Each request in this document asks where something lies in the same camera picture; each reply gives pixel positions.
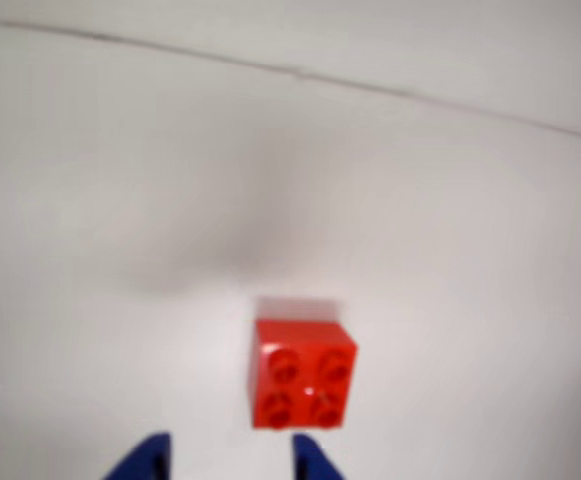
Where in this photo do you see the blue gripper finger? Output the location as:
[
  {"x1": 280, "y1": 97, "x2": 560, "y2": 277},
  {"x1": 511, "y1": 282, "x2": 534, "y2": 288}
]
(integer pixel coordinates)
[
  {"x1": 102, "y1": 431, "x2": 173, "y2": 480},
  {"x1": 291, "y1": 433, "x2": 347, "y2": 480}
]

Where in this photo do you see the red 2x2 block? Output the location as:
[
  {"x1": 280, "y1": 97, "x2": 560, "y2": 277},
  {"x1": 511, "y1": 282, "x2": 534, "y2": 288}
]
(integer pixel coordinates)
[{"x1": 249, "y1": 318, "x2": 359, "y2": 431}]

